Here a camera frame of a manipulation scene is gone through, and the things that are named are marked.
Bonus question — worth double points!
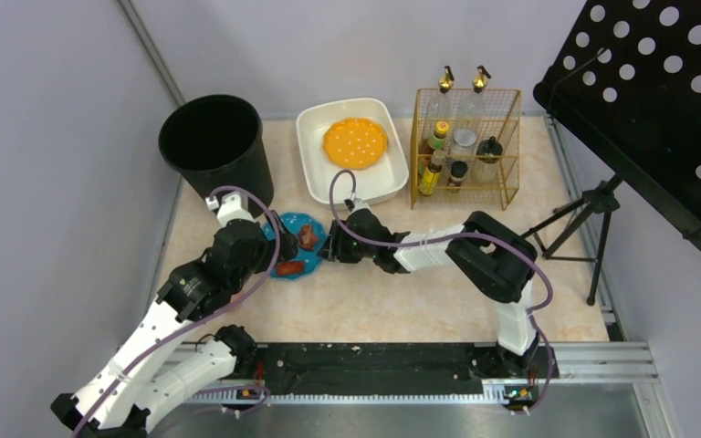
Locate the small yellow label bottle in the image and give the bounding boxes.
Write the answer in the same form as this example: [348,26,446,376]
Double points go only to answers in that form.
[418,149,445,196]

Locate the silver lid glass jar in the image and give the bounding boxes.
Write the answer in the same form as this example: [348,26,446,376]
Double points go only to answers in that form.
[449,128,477,162]

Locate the gold wire rack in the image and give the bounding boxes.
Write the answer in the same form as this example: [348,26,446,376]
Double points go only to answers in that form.
[407,89,521,210]

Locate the red meat piece on blue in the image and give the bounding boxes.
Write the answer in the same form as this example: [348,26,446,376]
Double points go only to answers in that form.
[276,260,306,276]

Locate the blue polka dot plate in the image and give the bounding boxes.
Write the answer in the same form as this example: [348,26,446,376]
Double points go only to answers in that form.
[269,212,327,280]

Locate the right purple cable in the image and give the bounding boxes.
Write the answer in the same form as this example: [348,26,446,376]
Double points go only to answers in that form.
[328,169,558,415]

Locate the glass bottle brown contents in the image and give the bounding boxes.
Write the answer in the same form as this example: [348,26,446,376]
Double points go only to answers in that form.
[426,65,455,120]

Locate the yellow polka dot plate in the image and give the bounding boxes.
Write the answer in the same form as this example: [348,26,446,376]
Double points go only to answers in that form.
[321,118,388,170]

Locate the purple cable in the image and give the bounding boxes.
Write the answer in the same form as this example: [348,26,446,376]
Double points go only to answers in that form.
[68,185,283,438]
[328,169,558,415]

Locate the black tripod stand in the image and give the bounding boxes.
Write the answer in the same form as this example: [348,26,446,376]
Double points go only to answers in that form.
[522,175,623,307]

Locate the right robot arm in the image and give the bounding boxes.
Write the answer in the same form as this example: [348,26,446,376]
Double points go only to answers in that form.
[319,208,556,380]

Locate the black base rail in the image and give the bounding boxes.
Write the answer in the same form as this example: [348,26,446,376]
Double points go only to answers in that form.
[144,341,654,418]

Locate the brown meat piece on blue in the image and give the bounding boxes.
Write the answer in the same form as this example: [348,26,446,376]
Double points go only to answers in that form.
[297,224,319,252]

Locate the black lid glass jar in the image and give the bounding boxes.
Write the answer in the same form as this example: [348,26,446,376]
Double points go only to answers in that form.
[476,136,503,184]

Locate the white rectangular basin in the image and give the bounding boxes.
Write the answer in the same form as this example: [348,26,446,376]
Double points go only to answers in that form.
[296,98,409,205]

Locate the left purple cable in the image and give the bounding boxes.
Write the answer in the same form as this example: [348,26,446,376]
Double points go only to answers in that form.
[68,185,283,438]

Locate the small black cap spice jar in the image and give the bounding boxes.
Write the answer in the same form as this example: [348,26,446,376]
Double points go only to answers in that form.
[447,161,468,193]

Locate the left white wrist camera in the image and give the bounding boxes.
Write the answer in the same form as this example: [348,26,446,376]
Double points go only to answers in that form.
[204,191,255,228]

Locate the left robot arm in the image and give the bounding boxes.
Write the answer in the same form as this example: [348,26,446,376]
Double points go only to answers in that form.
[51,216,298,437]

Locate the glass oil bottle gold spout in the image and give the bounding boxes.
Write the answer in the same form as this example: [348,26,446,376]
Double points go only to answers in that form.
[467,65,492,119]

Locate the black round bin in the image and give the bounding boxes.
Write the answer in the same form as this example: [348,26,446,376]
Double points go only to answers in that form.
[158,94,275,206]

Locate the black perforated panel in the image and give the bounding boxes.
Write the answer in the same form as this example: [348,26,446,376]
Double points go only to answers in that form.
[533,1,701,252]

